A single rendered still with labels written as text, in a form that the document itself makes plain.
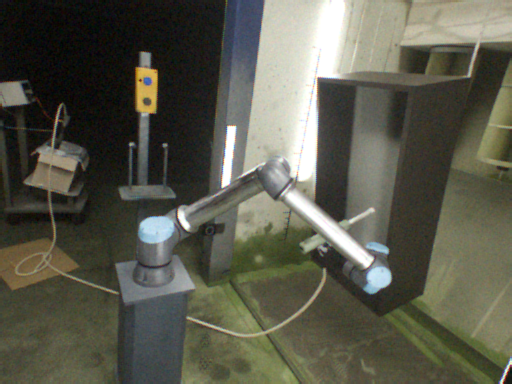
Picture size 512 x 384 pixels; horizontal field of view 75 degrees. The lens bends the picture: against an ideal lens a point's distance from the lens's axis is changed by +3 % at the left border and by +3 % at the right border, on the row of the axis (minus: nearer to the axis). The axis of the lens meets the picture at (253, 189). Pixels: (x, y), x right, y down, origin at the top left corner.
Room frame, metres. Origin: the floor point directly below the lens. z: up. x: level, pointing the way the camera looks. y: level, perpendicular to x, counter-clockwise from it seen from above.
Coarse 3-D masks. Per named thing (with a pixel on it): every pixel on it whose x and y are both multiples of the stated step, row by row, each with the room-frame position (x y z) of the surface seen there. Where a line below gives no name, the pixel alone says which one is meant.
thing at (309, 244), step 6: (372, 210) 1.70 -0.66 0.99; (360, 216) 1.66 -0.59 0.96; (342, 222) 1.62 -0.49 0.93; (348, 222) 1.61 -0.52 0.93; (354, 222) 1.64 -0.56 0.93; (348, 228) 1.60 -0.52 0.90; (318, 234) 1.54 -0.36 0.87; (306, 240) 1.49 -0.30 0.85; (312, 240) 1.51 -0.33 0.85; (318, 240) 1.51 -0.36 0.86; (324, 240) 1.53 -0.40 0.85; (300, 246) 1.49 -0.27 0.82; (306, 246) 1.47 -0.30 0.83; (312, 246) 1.49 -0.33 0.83; (318, 246) 1.51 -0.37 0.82; (324, 246) 1.54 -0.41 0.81; (306, 252) 1.48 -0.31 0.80; (318, 252) 1.56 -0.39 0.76; (324, 258) 1.55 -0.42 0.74; (324, 264) 1.56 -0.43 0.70
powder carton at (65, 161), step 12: (48, 144) 2.97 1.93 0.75; (60, 144) 3.21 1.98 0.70; (72, 144) 3.24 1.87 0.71; (48, 156) 2.82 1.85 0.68; (60, 156) 2.86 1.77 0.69; (72, 156) 2.91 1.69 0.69; (84, 156) 3.10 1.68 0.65; (36, 168) 2.82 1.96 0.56; (48, 168) 2.85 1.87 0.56; (60, 168) 2.88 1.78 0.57; (72, 168) 2.86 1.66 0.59; (84, 168) 2.99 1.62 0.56; (36, 180) 2.81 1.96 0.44; (60, 180) 2.88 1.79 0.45; (72, 180) 2.97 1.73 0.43
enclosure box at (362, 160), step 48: (336, 96) 1.97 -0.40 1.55; (384, 96) 1.94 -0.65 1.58; (432, 96) 1.44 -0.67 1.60; (336, 144) 2.02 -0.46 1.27; (384, 144) 1.93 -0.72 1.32; (432, 144) 1.49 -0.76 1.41; (336, 192) 2.07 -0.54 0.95; (384, 192) 1.93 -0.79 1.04; (432, 192) 1.56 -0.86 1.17; (384, 240) 1.92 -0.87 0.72; (432, 240) 1.63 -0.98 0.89; (384, 288) 1.49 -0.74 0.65
